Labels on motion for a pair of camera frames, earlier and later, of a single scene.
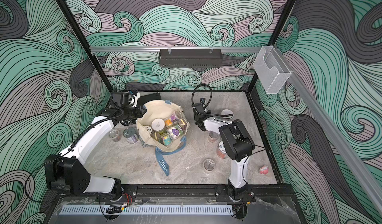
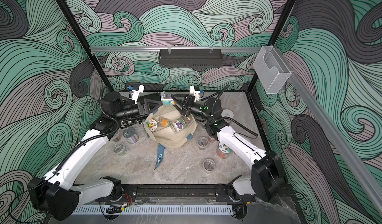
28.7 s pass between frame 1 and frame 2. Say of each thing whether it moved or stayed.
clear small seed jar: stayed
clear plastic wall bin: stayed
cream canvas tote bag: moved
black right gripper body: moved
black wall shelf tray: stayed
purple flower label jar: moved
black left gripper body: moved
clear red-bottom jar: stayed
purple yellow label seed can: stayed
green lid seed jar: stayed
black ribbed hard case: stayed
